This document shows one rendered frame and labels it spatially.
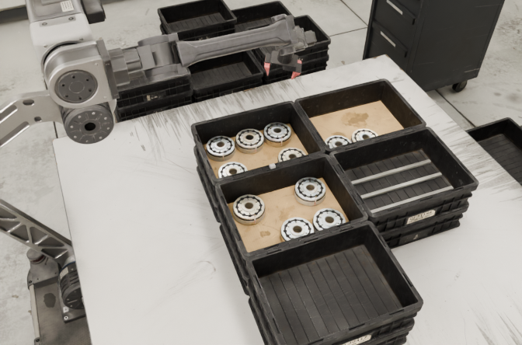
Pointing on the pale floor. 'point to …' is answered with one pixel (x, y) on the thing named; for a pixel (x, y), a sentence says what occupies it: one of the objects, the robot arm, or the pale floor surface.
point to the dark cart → (437, 15)
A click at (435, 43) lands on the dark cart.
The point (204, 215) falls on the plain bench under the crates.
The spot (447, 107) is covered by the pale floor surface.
